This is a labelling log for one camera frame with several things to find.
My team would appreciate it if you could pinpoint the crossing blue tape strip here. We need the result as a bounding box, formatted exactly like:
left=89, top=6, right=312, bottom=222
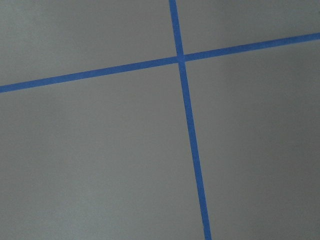
left=169, top=0, right=212, bottom=240

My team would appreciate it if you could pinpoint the long blue tape strip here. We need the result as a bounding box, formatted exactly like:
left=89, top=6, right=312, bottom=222
left=0, top=32, right=320, bottom=93

